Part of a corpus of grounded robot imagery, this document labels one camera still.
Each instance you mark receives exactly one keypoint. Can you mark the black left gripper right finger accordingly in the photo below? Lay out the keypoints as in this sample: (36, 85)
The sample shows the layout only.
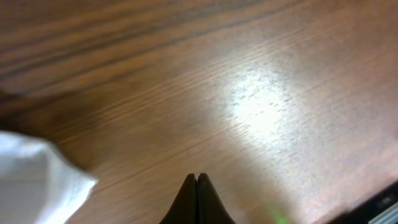
(210, 207)

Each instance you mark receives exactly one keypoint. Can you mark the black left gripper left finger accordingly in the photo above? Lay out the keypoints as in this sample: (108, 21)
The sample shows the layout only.
(184, 207)

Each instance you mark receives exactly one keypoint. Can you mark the white printed t-shirt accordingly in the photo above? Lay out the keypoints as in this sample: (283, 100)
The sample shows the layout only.
(38, 184)

